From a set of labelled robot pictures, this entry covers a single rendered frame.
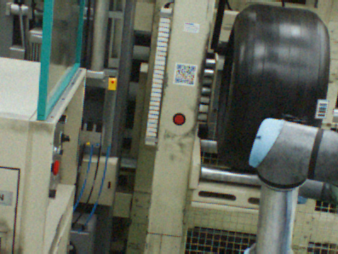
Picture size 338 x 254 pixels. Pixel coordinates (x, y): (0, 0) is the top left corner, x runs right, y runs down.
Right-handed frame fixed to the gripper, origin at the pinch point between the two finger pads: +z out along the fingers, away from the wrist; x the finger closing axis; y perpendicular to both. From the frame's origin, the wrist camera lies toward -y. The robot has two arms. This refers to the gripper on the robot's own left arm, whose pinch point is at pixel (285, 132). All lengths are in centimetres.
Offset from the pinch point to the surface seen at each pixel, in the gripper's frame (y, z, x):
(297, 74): 18.2, 1.6, -1.0
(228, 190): -24.9, 14.4, 13.6
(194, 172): -19.7, 12.2, 26.0
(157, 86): 6.5, 21.6, 41.8
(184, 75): 11.6, 20.0, 33.4
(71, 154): -14, -8, 65
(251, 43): 25.6, 6.3, 13.9
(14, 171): -6, -63, 71
